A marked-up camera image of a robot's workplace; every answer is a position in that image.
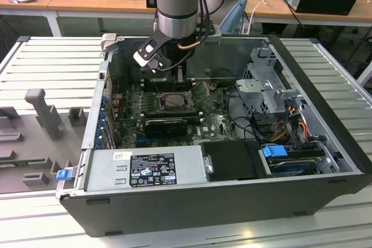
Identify metal socket cover frame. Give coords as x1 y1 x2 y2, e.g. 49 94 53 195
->
187 80 218 107

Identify black RAM slot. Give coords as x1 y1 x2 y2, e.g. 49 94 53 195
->
144 110 201 114
141 87 194 92
141 82 194 87
144 114 202 119
144 107 201 112
141 78 194 84
144 112 202 117
141 85 194 89

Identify metal CPU socket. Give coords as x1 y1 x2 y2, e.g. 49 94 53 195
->
155 90 195 110

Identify blue expansion slot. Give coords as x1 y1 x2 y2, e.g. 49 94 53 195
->
136 136 163 144

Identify grey case latch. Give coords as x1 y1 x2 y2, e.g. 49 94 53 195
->
100 33 117 54

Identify black graphics card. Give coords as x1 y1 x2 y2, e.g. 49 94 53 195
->
144 118 189 138

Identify green motherboard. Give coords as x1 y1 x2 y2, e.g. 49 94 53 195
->
112 81 253 149

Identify metal drive cage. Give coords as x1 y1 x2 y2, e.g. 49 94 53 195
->
235 46 309 115

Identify black plastic shroud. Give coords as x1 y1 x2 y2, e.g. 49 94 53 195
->
200 140 264 182

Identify blue disk carrier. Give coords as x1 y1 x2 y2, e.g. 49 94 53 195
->
260 144 323 178

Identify silver power supply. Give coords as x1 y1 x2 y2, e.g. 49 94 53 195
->
74 145 210 193

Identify black grey PC case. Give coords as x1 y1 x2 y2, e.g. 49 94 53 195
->
55 33 372 239

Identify hard disk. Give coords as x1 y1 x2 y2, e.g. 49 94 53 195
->
269 156 317 177

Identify grey parts rack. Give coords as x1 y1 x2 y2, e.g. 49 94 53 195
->
0 88 91 193

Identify green RAM stick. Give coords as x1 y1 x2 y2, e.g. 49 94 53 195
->
0 159 28 166

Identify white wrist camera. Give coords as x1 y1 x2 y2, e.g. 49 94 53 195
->
133 36 167 74

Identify thick black cable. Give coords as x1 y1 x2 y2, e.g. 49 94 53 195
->
226 87 242 132
232 116 262 141

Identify white cable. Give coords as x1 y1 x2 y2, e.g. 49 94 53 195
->
241 0 268 34

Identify silver power supply handle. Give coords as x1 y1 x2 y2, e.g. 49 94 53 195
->
203 156 214 173

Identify red power wire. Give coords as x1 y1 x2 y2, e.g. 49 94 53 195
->
273 122 290 134

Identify yellow power wires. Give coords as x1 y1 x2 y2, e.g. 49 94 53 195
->
296 116 309 143

